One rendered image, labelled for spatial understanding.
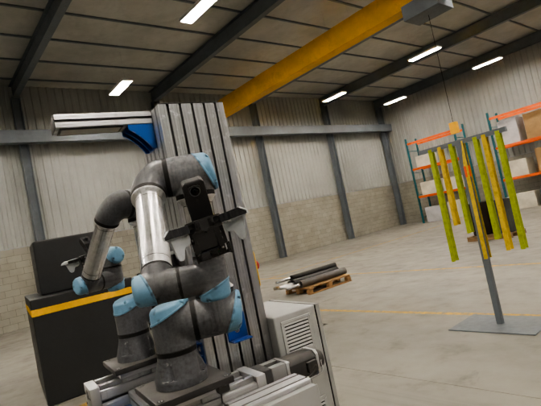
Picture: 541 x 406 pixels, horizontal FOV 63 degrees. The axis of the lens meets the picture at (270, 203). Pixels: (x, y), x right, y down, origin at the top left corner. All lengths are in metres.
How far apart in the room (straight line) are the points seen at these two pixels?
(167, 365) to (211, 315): 0.18
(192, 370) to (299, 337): 0.48
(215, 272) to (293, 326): 0.66
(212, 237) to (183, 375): 0.55
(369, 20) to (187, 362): 11.66
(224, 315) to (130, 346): 0.58
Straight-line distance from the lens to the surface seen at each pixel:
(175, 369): 1.32
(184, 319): 1.30
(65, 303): 6.04
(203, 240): 0.87
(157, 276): 1.05
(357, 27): 12.72
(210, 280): 1.04
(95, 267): 1.95
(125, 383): 1.80
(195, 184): 0.88
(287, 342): 1.63
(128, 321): 1.78
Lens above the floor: 1.55
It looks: 3 degrees up
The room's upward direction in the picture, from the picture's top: 12 degrees counter-clockwise
